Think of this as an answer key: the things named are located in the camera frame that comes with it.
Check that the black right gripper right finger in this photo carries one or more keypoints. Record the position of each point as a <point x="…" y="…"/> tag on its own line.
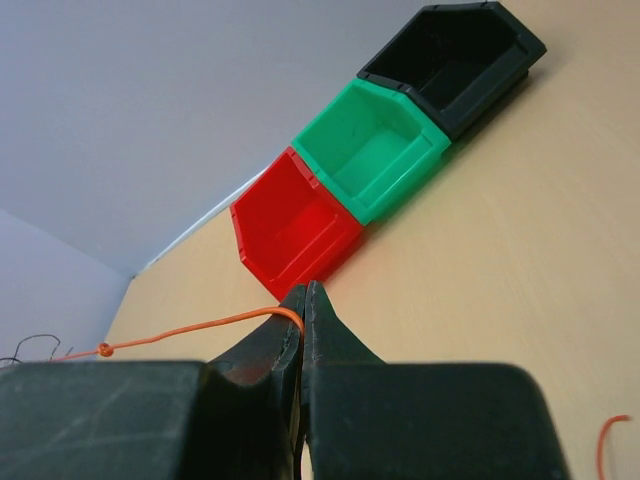
<point x="369" y="419"/>

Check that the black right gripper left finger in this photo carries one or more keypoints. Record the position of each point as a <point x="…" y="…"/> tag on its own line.
<point x="234" y="417"/>

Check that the red plastic bin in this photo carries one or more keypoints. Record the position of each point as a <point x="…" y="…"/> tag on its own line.
<point x="290" y="229"/>

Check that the green plastic bin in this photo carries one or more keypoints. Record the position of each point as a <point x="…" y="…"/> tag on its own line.
<point x="369" y="147"/>

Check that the black plastic bin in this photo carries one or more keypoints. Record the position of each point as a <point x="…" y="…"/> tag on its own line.
<point x="455" y="61"/>

